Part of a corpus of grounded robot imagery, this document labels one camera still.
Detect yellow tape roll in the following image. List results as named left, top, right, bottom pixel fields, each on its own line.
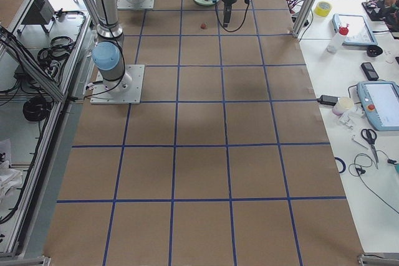
left=314, top=1, right=332, bottom=17

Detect clear bottle red cap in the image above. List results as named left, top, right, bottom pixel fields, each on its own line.
left=326, top=26, right=349, bottom=54

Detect black power adapter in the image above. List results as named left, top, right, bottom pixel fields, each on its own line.
left=317, top=95, right=339, bottom=106

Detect blue teach pendant far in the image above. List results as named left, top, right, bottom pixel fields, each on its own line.
left=332, top=14, right=378, bottom=46

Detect blue teach pendant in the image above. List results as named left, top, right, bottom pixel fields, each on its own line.
left=357, top=81, right=398, bottom=131
left=332, top=14, right=378, bottom=46

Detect paper cup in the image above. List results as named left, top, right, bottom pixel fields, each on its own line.
left=332, top=97, right=354, bottom=116

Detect black phone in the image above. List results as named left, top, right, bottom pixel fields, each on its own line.
left=361, top=62, right=379, bottom=81

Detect blue teach pendant near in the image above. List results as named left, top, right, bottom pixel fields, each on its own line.
left=357, top=81, right=398, bottom=131

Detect black scissors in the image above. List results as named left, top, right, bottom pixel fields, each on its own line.
left=360, top=128, right=379, bottom=169

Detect blue tape roll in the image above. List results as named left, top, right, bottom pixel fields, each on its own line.
left=334, top=156, right=347, bottom=174

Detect white crumpled cloth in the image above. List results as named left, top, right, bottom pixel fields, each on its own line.
left=0, top=140, right=23, bottom=217

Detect black earphone cable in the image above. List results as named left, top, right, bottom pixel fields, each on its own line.
left=348, top=150, right=399, bottom=217

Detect black coiled cable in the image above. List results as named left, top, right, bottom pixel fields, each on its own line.
left=22, top=96, right=47, bottom=123

